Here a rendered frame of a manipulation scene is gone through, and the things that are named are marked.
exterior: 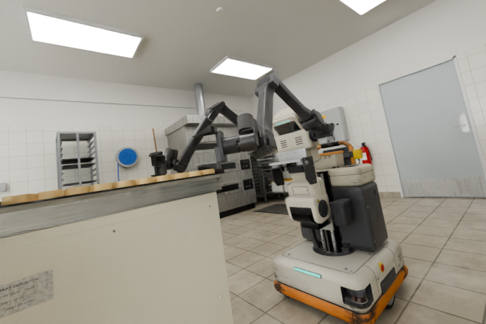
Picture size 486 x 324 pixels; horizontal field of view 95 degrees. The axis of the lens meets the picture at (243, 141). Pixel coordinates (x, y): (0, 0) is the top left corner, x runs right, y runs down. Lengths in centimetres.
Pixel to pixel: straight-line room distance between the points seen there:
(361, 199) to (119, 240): 132
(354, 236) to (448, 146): 318
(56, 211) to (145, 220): 21
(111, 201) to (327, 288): 120
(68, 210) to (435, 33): 483
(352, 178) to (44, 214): 146
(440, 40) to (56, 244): 483
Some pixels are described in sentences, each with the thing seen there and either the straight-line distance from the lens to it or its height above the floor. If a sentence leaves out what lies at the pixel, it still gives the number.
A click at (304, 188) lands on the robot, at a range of 146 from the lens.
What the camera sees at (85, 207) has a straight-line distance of 74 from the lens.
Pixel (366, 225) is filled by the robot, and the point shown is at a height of 45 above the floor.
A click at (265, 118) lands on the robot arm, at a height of 108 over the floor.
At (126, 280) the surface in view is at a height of 65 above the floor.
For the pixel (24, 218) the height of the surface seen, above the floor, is 87.
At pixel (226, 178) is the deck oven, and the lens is 464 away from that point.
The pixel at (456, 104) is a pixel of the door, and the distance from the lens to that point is 462.
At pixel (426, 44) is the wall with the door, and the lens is 482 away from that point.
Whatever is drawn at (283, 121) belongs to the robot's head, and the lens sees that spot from 144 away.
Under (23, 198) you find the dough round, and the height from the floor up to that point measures 91.
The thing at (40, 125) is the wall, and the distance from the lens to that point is 503.
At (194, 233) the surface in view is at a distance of 83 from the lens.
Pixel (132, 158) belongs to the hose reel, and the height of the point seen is 142.
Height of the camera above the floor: 91
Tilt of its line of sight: 7 degrees up
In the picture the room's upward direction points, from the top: 8 degrees counter-clockwise
